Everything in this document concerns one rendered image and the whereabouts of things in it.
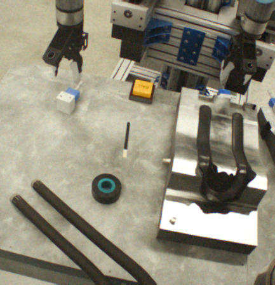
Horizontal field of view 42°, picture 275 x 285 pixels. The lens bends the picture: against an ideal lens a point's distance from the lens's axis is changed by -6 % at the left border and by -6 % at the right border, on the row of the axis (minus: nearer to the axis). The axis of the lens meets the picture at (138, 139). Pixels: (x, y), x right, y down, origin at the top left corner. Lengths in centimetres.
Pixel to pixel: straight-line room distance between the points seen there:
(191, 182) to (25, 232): 45
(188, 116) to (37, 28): 210
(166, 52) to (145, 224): 85
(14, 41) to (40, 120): 178
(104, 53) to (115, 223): 194
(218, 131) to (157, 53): 60
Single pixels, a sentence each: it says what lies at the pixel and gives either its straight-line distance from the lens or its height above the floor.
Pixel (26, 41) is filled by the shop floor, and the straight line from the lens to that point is 292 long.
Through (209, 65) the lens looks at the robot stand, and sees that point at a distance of 161.
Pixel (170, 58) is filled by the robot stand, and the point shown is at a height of 72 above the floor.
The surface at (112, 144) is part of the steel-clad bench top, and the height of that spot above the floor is 80.
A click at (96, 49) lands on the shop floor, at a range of 282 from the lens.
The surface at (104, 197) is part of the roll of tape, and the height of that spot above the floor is 83.
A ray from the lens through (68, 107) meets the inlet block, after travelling 119.
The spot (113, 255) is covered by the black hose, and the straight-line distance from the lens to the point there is 85.
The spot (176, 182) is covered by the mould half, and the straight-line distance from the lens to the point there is 97.
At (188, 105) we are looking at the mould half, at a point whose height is 89.
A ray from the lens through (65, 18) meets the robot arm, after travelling 100.
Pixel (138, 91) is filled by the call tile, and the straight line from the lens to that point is 126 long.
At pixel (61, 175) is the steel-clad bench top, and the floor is 80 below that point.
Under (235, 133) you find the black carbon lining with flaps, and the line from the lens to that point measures 116.
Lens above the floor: 169
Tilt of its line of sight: 50 degrees down
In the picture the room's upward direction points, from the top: 11 degrees clockwise
